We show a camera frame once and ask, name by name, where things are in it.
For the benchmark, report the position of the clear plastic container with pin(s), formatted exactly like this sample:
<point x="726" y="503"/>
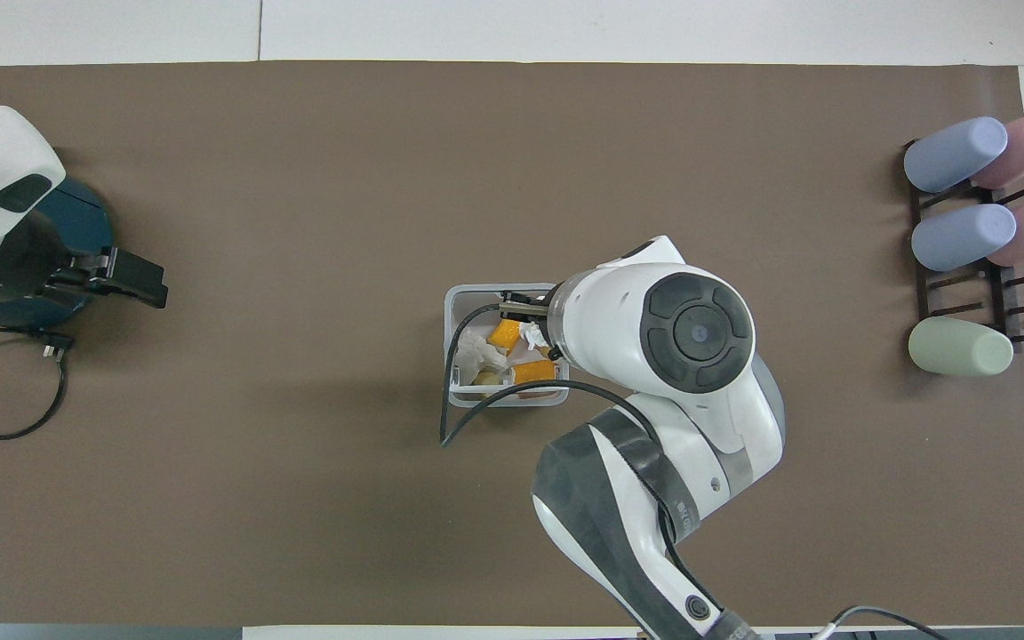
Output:
<point x="459" y="298"/>

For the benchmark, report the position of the dark teal round bin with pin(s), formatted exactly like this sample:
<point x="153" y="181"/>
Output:
<point x="85" y="218"/>

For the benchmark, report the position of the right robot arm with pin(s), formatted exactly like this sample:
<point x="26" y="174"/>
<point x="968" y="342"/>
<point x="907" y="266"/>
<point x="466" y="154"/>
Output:
<point x="699" y="391"/>

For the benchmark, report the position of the dark wooden cup rack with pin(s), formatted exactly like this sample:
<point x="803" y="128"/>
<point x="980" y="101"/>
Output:
<point x="1001" y="293"/>

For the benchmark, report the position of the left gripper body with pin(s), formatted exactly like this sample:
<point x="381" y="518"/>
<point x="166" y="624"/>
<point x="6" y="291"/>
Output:
<point x="19" y="262"/>

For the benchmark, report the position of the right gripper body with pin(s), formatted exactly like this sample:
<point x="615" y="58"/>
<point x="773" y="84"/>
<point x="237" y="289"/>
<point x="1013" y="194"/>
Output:
<point x="549" y="331"/>

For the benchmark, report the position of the white crumpled tissue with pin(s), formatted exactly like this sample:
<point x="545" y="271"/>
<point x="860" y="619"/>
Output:
<point x="532" y="334"/>
<point x="478" y="356"/>

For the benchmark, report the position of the orange trash piece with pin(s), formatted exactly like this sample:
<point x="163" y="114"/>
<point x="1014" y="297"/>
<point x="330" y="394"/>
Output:
<point x="504" y="336"/>
<point x="533" y="372"/>

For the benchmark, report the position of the blue cup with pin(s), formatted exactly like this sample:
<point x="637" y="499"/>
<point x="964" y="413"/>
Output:
<point x="955" y="154"/>
<point x="963" y="237"/>

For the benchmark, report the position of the green cup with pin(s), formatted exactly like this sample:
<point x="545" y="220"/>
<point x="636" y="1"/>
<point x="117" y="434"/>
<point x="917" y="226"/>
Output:
<point x="961" y="347"/>

